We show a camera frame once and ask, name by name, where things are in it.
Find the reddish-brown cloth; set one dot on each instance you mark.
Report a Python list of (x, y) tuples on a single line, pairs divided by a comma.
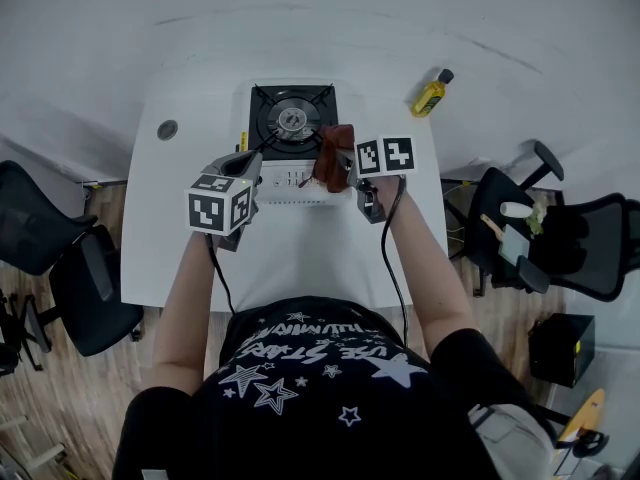
[(330, 168)]

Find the yellow tool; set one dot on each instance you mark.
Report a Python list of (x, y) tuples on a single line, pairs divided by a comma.
[(585, 413)]

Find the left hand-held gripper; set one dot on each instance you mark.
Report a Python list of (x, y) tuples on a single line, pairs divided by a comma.
[(210, 210)]

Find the white portable gas stove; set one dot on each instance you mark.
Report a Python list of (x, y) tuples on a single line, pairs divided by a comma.
[(280, 190)]

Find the black mesh office chair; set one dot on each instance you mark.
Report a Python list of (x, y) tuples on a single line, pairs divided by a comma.
[(95, 288), (600, 248)]

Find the black box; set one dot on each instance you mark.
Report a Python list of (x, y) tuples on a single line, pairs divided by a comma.
[(560, 350)]

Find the person's black star-print shirt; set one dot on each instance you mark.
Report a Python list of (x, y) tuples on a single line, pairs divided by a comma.
[(325, 418)]

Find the pale green plant sprig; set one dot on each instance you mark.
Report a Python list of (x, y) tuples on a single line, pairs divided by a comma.
[(536, 220)]

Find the person's grey trousers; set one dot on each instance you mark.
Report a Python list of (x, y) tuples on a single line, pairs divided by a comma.
[(515, 443)]

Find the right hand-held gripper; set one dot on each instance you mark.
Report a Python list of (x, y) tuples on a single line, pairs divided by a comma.
[(390, 155)]

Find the black scissors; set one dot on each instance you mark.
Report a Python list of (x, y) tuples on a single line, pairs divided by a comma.
[(590, 443)]

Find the person's right forearm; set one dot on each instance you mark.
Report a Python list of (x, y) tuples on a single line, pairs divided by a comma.
[(430, 268)]

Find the person's left forearm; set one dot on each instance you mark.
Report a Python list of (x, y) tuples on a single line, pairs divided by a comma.
[(185, 308)]

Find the white cylinder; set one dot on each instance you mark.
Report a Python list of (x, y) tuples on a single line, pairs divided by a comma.
[(516, 209)]

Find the white metal frame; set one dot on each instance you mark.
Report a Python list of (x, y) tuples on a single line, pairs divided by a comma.
[(40, 455)]

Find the yellow oil bottle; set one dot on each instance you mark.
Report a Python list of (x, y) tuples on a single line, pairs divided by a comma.
[(429, 97)]

